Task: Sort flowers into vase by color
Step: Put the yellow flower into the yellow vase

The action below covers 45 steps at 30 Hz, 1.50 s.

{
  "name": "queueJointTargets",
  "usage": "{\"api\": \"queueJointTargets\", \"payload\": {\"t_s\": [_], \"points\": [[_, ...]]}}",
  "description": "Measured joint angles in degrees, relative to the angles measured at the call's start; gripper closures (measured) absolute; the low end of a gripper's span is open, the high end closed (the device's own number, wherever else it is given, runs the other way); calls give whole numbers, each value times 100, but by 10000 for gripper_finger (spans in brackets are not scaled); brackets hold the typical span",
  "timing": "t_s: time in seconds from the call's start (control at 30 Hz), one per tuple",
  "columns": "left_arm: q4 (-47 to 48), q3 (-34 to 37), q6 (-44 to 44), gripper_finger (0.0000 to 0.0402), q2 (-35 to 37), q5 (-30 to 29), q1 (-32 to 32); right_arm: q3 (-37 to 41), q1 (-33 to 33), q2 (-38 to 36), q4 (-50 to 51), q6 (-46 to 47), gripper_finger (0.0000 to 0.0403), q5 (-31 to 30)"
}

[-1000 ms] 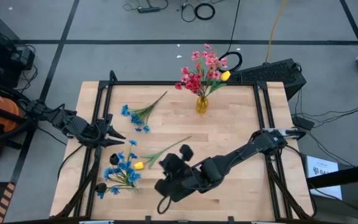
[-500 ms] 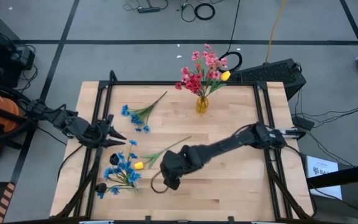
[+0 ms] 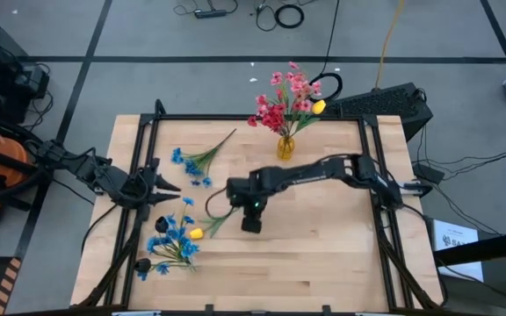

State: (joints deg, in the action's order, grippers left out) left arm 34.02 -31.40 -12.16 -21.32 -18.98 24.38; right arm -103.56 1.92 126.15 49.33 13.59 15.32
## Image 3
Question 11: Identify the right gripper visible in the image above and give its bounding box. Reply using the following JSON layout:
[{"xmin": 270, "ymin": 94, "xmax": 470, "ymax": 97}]
[{"xmin": 226, "ymin": 168, "xmax": 283, "ymax": 235}]

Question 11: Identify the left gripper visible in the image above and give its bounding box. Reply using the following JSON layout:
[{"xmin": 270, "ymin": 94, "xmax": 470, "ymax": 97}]
[{"xmin": 105, "ymin": 157, "xmax": 182, "ymax": 223}]

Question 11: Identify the yellow artificial tulip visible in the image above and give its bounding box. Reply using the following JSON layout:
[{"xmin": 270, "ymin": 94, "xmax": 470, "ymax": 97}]
[
  {"xmin": 189, "ymin": 205, "xmax": 240, "ymax": 241},
  {"xmin": 291, "ymin": 99, "xmax": 328, "ymax": 138}
]

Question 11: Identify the large blue flower bunch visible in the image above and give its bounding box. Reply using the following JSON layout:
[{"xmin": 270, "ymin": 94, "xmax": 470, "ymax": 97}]
[{"xmin": 136, "ymin": 196, "xmax": 202, "ymax": 282}]

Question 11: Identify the red artificial flower bunch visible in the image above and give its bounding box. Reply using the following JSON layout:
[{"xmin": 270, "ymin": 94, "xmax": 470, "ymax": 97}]
[{"xmin": 247, "ymin": 94, "xmax": 289, "ymax": 137}]

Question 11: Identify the pink artificial flower bunch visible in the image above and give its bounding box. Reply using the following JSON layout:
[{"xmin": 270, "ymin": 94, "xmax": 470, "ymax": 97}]
[{"xmin": 255, "ymin": 61, "xmax": 324, "ymax": 137}]

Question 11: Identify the yellow glass vase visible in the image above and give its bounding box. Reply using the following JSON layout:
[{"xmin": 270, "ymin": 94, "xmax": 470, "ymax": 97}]
[{"xmin": 276, "ymin": 135, "xmax": 297, "ymax": 162}]

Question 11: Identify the small blue flower bunch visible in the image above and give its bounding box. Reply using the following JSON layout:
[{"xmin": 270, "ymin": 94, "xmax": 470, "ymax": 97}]
[{"xmin": 170, "ymin": 127, "xmax": 238, "ymax": 188}]

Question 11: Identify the orange vacuum cleaner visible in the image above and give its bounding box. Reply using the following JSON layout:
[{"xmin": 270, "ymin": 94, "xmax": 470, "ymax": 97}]
[{"xmin": 0, "ymin": 124, "xmax": 33, "ymax": 228}]

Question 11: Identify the black mesh computer case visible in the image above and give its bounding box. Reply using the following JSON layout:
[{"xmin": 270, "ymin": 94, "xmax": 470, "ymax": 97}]
[{"xmin": 331, "ymin": 82, "xmax": 434, "ymax": 142}]

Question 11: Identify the black power strip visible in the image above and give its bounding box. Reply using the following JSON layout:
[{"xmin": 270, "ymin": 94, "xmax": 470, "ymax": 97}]
[{"xmin": 194, "ymin": 8, "xmax": 228, "ymax": 20}]

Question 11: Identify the black power brick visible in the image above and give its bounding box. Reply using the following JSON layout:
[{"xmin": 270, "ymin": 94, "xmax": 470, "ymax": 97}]
[{"xmin": 413, "ymin": 162, "xmax": 446, "ymax": 185}]

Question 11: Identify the white printed box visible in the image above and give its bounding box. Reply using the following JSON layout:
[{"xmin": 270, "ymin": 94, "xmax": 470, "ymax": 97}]
[{"xmin": 431, "ymin": 219, "xmax": 485, "ymax": 283}]

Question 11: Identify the black metal beam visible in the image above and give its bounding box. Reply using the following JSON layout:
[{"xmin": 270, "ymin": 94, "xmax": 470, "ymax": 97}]
[{"xmin": 432, "ymin": 227, "xmax": 506, "ymax": 269}]

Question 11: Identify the black hanging cable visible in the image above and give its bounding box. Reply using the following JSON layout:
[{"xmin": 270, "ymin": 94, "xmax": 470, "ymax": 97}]
[{"xmin": 308, "ymin": 0, "xmax": 344, "ymax": 104}]

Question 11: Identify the black coiled cable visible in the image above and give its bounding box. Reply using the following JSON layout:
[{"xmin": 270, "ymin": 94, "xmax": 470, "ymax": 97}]
[{"xmin": 274, "ymin": 4, "xmax": 306, "ymax": 30}]

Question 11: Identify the yellow hanging cable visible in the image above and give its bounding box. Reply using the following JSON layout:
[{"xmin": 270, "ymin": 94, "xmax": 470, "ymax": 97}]
[{"xmin": 374, "ymin": 0, "xmax": 408, "ymax": 90}]

